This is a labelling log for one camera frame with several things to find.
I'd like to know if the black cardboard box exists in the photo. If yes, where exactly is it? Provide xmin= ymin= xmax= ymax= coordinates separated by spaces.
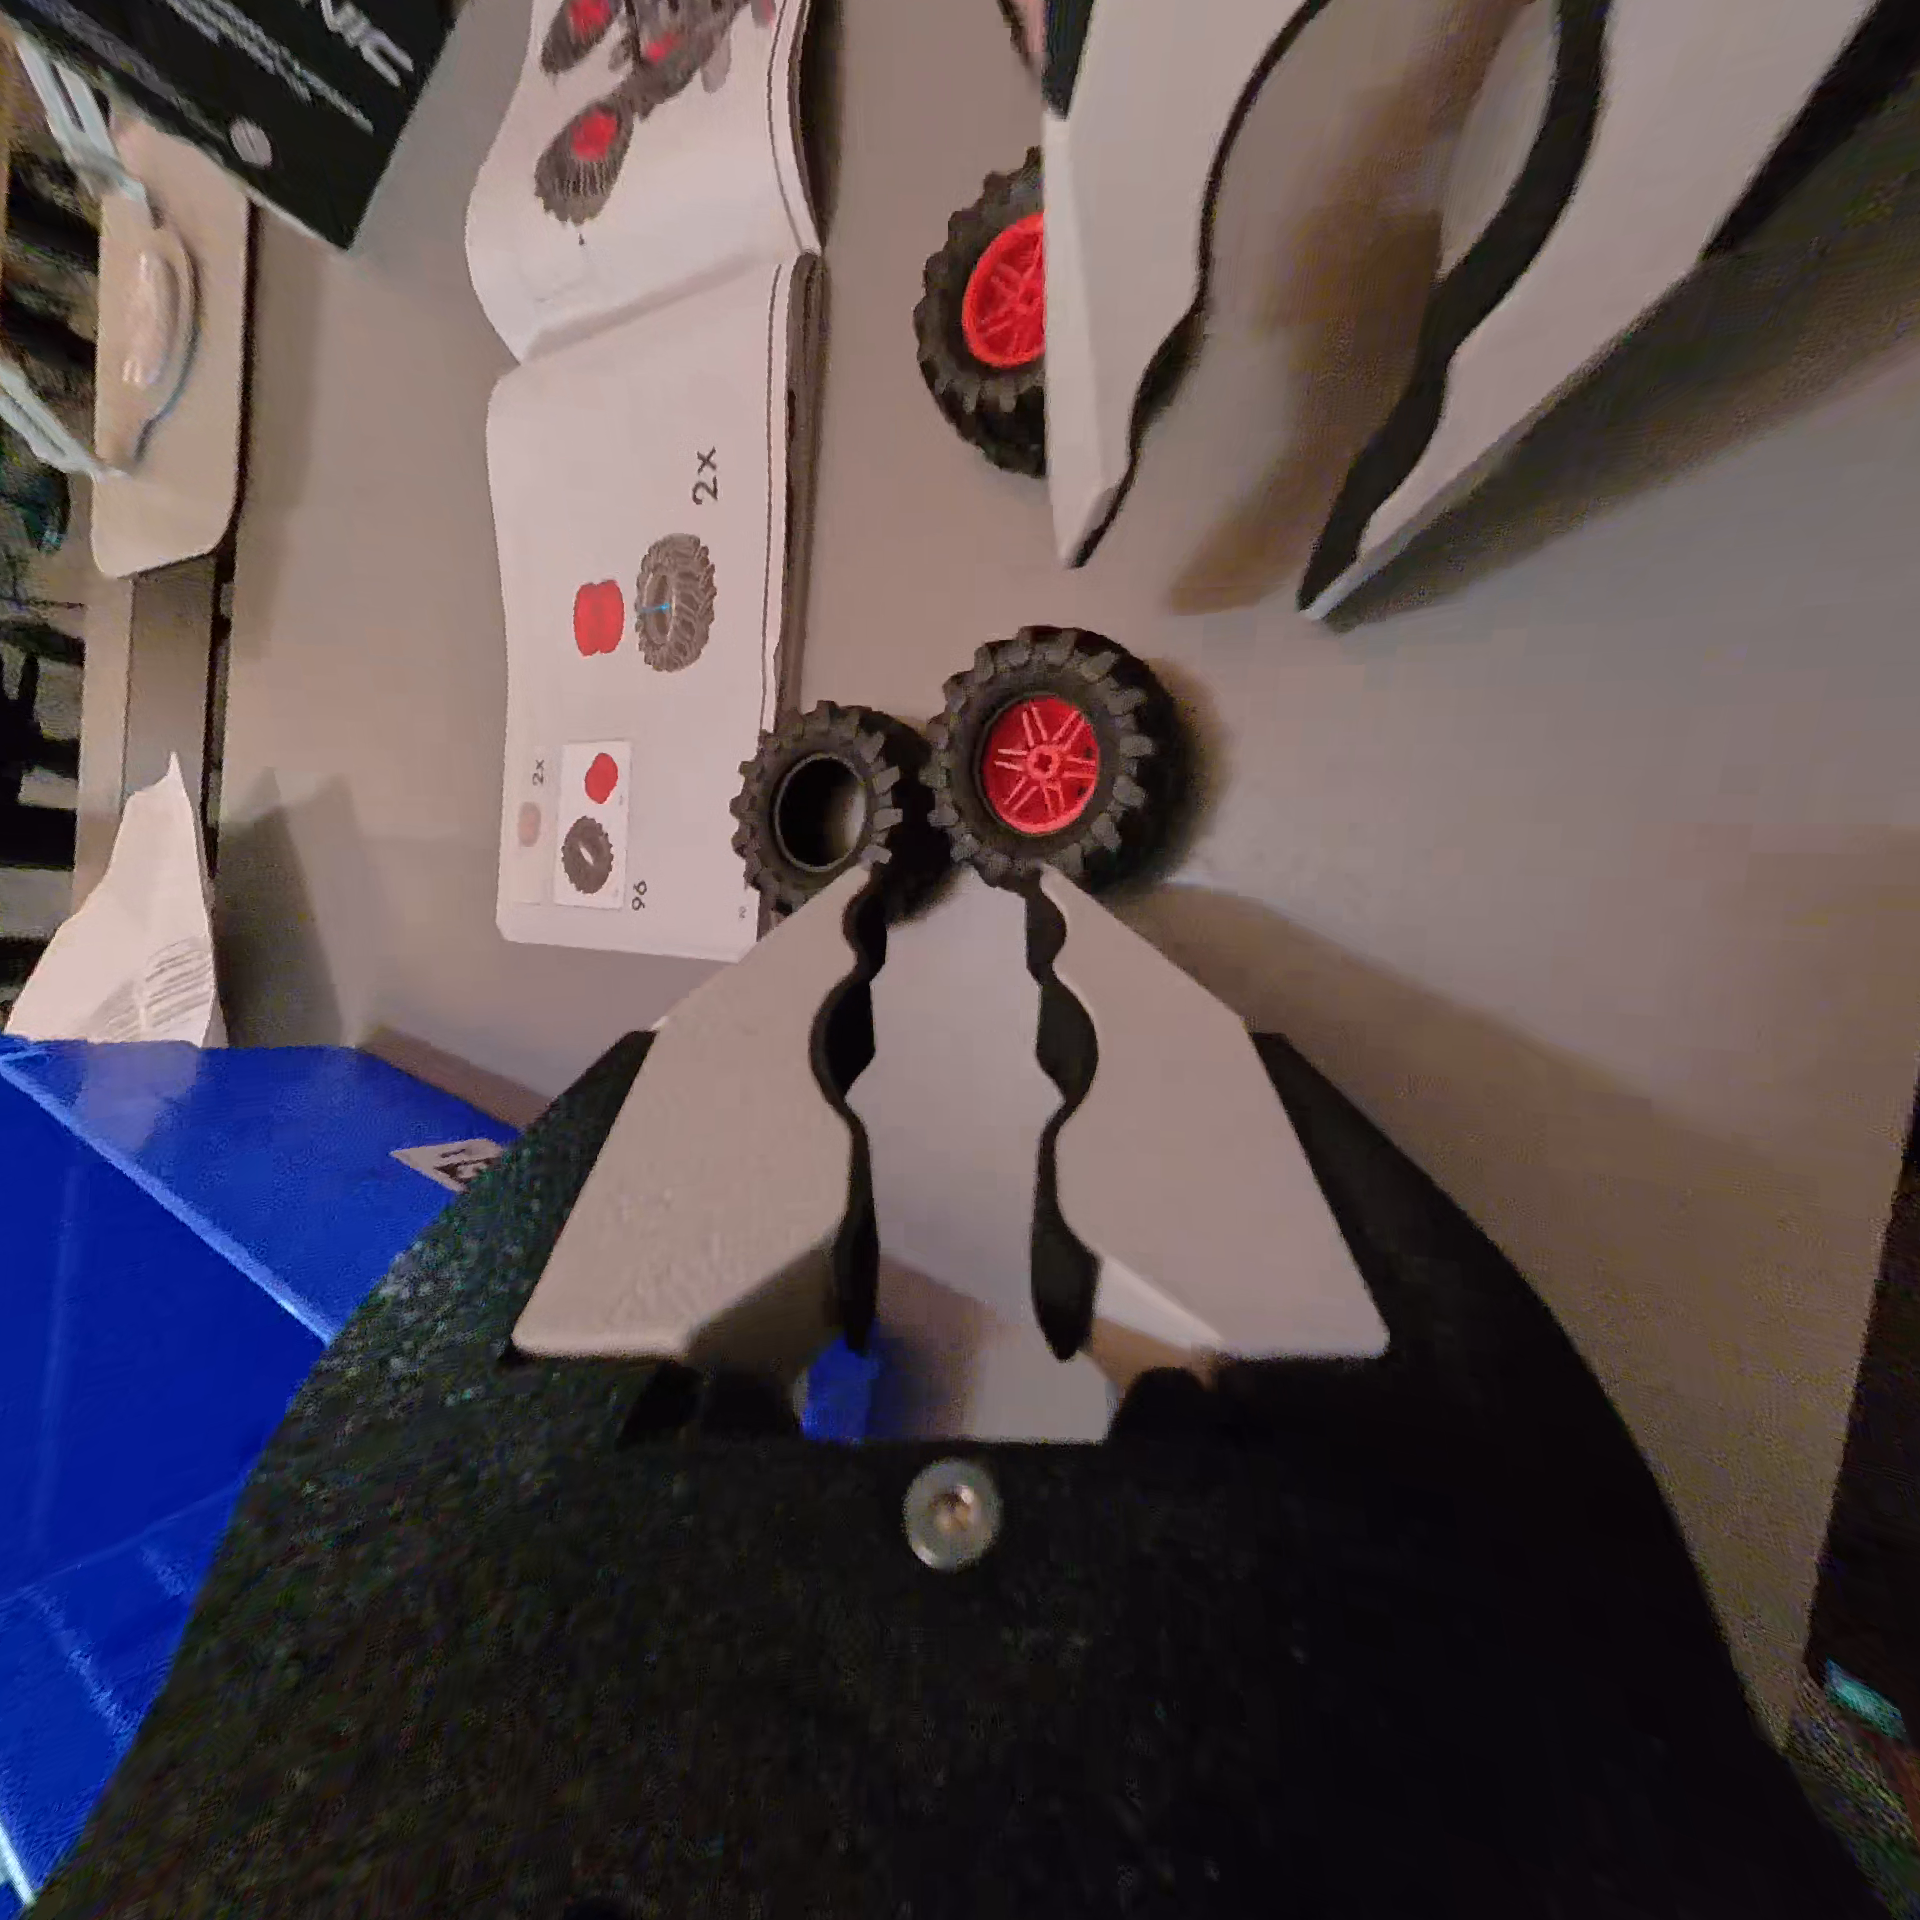
xmin=0 ymin=0 xmax=460 ymax=252

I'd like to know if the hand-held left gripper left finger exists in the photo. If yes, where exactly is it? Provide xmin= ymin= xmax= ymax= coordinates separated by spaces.
xmin=511 ymin=870 xmax=890 ymax=1389

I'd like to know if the blue plastic bin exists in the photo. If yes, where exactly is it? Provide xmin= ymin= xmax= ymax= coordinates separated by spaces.
xmin=0 ymin=1032 xmax=890 ymax=1920

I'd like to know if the grey desk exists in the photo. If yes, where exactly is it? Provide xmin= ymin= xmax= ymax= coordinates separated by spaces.
xmin=211 ymin=0 xmax=1920 ymax=1749

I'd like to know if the white instruction booklet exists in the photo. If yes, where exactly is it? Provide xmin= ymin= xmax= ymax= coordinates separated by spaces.
xmin=464 ymin=0 xmax=831 ymax=965

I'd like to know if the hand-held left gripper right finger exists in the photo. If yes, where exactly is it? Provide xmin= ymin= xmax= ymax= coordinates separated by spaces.
xmin=1025 ymin=873 xmax=1393 ymax=1411

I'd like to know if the black toy wheel red rim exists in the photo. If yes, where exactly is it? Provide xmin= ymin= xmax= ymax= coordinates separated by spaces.
xmin=915 ymin=146 xmax=1053 ymax=480
xmin=919 ymin=623 xmax=1191 ymax=906

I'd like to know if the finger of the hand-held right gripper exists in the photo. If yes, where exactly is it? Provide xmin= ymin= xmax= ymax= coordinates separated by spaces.
xmin=1297 ymin=0 xmax=1884 ymax=623
xmin=1038 ymin=0 xmax=1331 ymax=572

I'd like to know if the black toy tire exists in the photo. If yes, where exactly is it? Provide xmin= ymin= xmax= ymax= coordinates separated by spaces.
xmin=729 ymin=699 xmax=906 ymax=923

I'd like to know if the white folded paper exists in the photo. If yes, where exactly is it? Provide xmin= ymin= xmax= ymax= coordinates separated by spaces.
xmin=7 ymin=753 xmax=230 ymax=1052

